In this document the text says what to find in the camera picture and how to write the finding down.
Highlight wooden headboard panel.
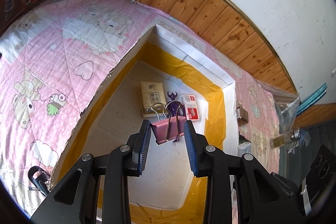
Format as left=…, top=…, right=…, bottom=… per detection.
left=98, top=0, right=328, bottom=127

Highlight white cardboard box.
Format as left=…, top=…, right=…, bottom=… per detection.
left=51, top=24, right=236, bottom=224

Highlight small white cylinder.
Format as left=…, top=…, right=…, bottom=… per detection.
left=238, top=142, right=252, bottom=156

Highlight black glasses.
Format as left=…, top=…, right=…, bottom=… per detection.
left=28, top=166, right=51, bottom=197

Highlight teal strip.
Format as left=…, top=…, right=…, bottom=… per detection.
left=298, top=84, right=328, bottom=114

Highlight pink binder clip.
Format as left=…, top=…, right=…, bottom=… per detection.
left=150, top=102, right=187, bottom=145

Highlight purple action figure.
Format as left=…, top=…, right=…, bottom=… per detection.
left=166, top=91, right=186, bottom=143

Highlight beige tissue packet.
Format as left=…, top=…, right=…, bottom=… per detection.
left=139, top=81, right=166, bottom=117

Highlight gold tin box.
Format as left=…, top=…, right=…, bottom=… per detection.
left=236, top=106, right=249, bottom=123

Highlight pink printed blanket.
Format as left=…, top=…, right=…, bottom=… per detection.
left=0, top=0, right=281, bottom=211

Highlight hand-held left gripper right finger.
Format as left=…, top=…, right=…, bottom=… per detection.
left=183, top=120, right=302, bottom=224

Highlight small glass bottle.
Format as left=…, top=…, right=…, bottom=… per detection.
left=270, top=128, right=302, bottom=148

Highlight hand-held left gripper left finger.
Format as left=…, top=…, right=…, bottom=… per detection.
left=31, top=119, right=152, bottom=224

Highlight red white staples box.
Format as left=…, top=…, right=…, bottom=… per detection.
left=181, top=93, right=200, bottom=121

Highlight clear plastic bag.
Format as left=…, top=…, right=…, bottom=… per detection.
left=259, top=80, right=301, bottom=177

